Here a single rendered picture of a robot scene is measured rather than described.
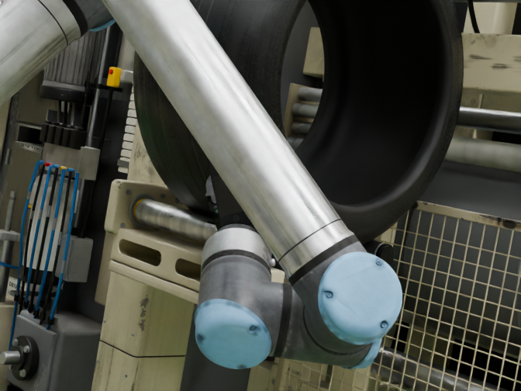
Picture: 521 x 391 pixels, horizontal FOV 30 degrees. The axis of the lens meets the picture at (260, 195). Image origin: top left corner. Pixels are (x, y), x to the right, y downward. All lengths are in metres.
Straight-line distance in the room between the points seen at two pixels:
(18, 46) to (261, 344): 0.48
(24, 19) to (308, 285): 0.50
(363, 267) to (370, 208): 0.59
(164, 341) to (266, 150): 0.89
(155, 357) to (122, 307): 0.11
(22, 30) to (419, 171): 0.75
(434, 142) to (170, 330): 0.62
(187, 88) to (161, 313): 0.84
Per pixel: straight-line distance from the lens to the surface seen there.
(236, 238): 1.23
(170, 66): 1.11
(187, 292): 1.58
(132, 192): 1.75
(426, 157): 1.71
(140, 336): 1.86
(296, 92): 2.17
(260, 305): 1.15
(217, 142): 1.08
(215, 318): 1.14
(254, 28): 1.42
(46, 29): 1.28
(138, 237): 1.69
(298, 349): 1.17
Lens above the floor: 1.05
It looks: 3 degrees down
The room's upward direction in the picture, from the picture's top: 10 degrees clockwise
